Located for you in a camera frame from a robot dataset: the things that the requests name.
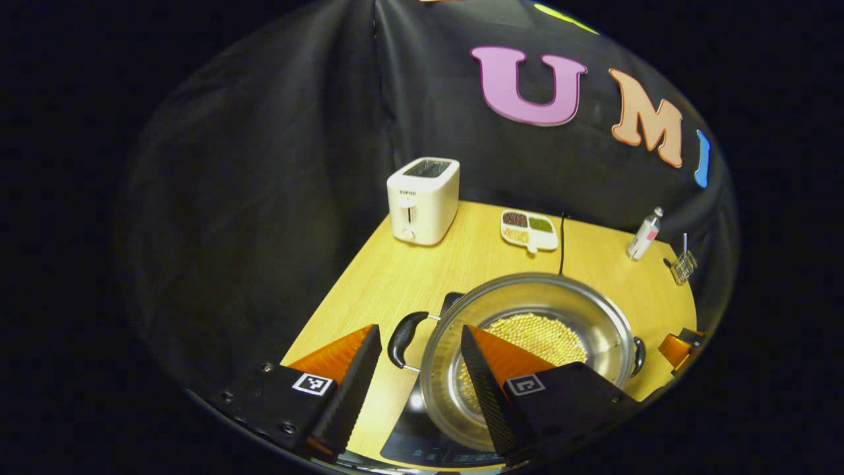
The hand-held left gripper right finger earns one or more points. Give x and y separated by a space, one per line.
486 396

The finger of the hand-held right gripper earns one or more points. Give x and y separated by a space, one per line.
672 349

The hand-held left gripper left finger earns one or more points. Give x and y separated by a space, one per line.
349 396

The black induction cooktop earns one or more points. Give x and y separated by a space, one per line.
409 435

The stainless steel pot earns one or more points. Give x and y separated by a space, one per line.
587 309

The pile of soybeans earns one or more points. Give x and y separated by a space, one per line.
541 333

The clear glass holder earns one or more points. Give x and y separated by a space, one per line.
684 267

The clear bottle with pink label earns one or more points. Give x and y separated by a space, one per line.
644 235

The white divided dish of beans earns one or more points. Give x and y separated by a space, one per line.
527 231

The white toaster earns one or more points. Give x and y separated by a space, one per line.
422 204

